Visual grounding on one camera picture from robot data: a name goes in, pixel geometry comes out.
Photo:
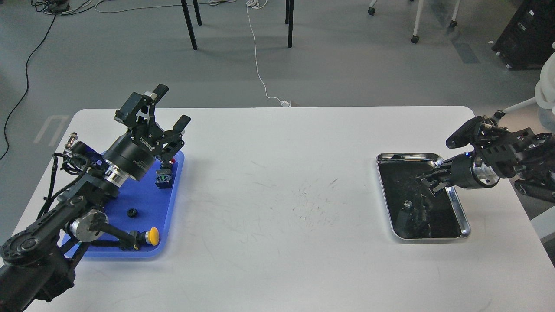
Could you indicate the blue plastic tray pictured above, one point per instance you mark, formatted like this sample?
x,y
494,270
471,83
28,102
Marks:
x,y
154,209

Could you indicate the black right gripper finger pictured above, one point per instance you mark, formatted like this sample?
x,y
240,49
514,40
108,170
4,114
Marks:
x,y
432,187
440,174

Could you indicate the silver metal tray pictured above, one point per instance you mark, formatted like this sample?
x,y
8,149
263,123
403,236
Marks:
x,y
415,214

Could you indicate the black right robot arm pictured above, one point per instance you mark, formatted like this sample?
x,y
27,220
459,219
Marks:
x,y
497,154

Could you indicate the red push button switch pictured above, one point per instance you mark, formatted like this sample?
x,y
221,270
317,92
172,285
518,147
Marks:
x,y
165,177

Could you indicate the yellow push button switch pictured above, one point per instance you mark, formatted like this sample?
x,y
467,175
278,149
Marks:
x,y
147,238

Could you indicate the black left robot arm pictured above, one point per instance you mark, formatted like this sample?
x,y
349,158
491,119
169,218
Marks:
x,y
40,261

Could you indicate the small black gear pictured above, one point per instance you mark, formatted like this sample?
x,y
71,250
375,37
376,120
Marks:
x,y
132,213

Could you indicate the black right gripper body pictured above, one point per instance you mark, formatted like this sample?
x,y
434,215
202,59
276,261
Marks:
x,y
470,171

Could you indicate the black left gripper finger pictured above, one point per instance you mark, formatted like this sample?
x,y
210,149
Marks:
x,y
172,139
137,113

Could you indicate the black equipment case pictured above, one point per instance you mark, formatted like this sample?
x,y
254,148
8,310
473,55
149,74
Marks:
x,y
526,42

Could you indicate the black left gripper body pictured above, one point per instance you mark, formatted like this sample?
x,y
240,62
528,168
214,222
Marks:
x,y
134,153

